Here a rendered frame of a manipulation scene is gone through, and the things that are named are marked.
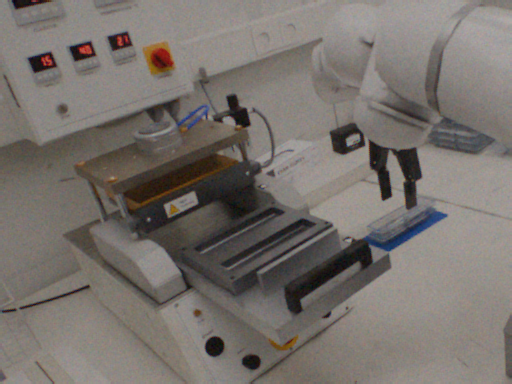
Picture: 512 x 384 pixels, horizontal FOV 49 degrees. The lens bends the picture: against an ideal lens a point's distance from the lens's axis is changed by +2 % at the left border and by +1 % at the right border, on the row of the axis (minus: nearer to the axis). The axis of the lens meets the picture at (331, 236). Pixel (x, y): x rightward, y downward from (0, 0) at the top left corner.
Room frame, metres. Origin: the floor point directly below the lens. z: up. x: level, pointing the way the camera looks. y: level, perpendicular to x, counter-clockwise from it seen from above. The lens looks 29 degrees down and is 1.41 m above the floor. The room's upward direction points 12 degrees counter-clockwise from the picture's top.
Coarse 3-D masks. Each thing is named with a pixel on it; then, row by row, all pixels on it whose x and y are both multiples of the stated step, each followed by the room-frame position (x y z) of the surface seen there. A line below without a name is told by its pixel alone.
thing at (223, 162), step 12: (216, 156) 1.04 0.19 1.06; (180, 168) 1.01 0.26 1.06; (192, 168) 1.00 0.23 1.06; (204, 168) 0.98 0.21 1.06; (216, 168) 0.97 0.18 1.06; (156, 180) 0.97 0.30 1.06; (168, 180) 0.96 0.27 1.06; (180, 180) 0.95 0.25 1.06; (192, 180) 0.94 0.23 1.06; (108, 192) 0.99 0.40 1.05; (132, 192) 0.93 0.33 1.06; (144, 192) 0.92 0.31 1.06; (156, 192) 0.91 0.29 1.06; (168, 192) 0.91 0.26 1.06; (132, 204) 0.90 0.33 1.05; (144, 204) 0.88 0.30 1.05
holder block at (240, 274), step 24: (264, 216) 0.88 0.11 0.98; (288, 216) 0.84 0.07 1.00; (312, 216) 0.82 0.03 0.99; (216, 240) 0.82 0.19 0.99; (240, 240) 0.79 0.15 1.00; (264, 240) 0.78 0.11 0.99; (288, 240) 0.78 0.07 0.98; (192, 264) 0.77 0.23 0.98; (216, 264) 0.73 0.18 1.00; (240, 264) 0.74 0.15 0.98; (264, 264) 0.70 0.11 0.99; (240, 288) 0.67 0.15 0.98
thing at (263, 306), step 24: (312, 240) 0.71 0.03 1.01; (336, 240) 0.73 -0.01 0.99; (288, 264) 0.68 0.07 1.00; (312, 264) 0.70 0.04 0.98; (360, 264) 0.68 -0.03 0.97; (384, 264) 0.69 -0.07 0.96; (216, 288) 0.70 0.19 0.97; (264, 288) 0.65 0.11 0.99; (336, 288) 0.64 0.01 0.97; (360, 288) 0.66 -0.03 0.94; (240, 312) 0.65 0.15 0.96; (264, 312) 0.61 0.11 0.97; (288, 312) 0.60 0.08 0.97; (312, 312) 0.61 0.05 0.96; (288, 336) 0.58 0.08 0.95
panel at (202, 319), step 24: (192, 312) 0.76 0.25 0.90; (216, 312) 0.77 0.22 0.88; (336, 312) 0.85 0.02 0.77; (192, 336) 0.74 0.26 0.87; (216, 336) 0.75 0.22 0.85; (240, 336) 0.76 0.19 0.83; (264, 336) 0.78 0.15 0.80; (216, 360) 0.73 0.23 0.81; (240, 360) 0.74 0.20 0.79; (264, 360) 0.75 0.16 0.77
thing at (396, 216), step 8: (416, 200) 1.20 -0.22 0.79; (424, 200) 1.19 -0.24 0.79; (432, 200) 1.18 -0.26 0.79; (400, 208) 1.17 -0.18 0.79; (416, 208) 1.16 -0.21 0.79; (384, 216) 1.15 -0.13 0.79; (392, 216) 1.14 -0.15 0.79; (400, 216) 1.13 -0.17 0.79; (408, 216) 1.12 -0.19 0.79; (376, 224) 1.12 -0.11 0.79; (384, 224) 1.11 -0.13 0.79; (392, 224) 1.10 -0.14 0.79
